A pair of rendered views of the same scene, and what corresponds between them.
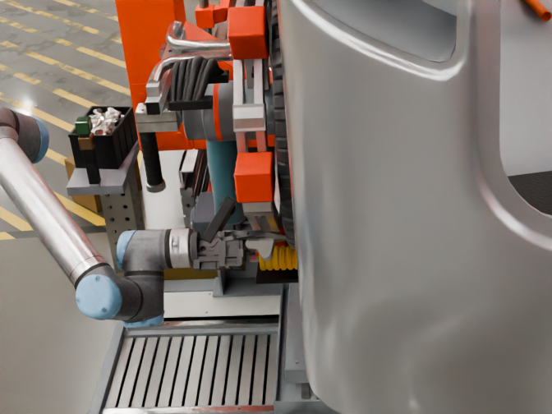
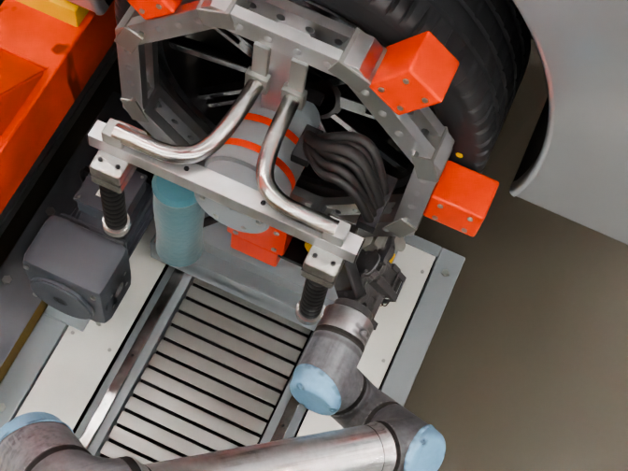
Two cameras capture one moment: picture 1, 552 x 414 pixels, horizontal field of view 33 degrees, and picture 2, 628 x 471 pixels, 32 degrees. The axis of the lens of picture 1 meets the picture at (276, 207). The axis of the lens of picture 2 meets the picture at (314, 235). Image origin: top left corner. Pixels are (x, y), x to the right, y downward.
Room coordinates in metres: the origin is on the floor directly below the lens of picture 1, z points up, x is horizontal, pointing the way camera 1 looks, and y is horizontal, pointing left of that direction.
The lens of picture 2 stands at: (1.78, 0.90, 2.34)
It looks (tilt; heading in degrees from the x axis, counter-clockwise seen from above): 64 degrees down; 276
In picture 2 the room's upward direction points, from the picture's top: 14 degrees clockwise
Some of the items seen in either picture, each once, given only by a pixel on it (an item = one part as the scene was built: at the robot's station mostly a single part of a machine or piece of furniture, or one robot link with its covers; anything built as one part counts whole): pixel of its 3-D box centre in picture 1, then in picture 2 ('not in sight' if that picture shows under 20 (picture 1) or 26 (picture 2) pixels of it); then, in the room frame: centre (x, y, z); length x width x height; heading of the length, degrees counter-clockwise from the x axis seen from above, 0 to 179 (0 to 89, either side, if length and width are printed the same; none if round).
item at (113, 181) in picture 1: (109, 155); not in sight; (2.60, 0.51, 0.44); 0.43 x 0.17 x 0.03; 175
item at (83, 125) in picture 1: (84, 126); not in sight; (2.41, 0.52, 0.64); 0.04 x 0.04 x 0.04; 85
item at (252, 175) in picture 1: (255, 177); (460, 199); (1.66, 0.04, 0.85); 0.09 x 0.08 x 0.07; 175
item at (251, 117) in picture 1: (260, 109); (278, 122); (1.98, 0.02, 0.85); 0.54 x 0.07 x 0.54; 175
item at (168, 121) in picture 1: (158, 116); (329, 250); (1.83, 0.23, 0.93); 0.09 x 0.05 x 0.05; 85
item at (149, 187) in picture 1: (151, 158); (314, 293); (1.83, 0.26, 0.83); 0.04 x 0.04 x 0.16
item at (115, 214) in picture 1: (122, 211); not in sight; (2.63, 0.50, 0.21); 0.10 x 0.10 x 0.42; 85
